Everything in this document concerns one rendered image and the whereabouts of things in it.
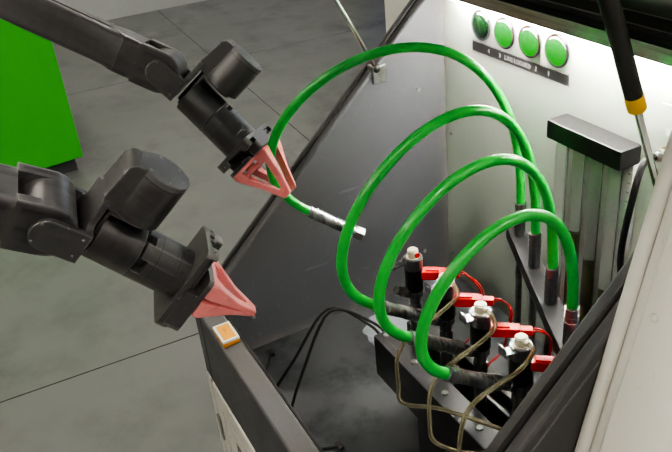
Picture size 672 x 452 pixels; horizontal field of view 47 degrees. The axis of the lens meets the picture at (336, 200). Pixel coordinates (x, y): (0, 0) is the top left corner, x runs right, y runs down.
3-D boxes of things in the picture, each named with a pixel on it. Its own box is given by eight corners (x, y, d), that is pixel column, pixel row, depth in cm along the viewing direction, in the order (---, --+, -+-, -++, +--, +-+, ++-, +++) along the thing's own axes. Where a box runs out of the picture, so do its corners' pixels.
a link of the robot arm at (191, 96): (178, 101, 115) (166, 104, 110) (209, 68, 114) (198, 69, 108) (212, 134, 116) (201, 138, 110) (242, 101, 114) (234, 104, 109)
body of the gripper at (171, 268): (223, 261, 80) (162, 228, 77) (169, 331, 83) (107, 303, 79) (218, 231, 86) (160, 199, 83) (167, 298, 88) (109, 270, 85)
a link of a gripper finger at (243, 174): (311, 170, 115) (266, 126, 115) (299, 184, 108) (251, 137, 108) (282, 200, 118) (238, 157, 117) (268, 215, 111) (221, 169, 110)
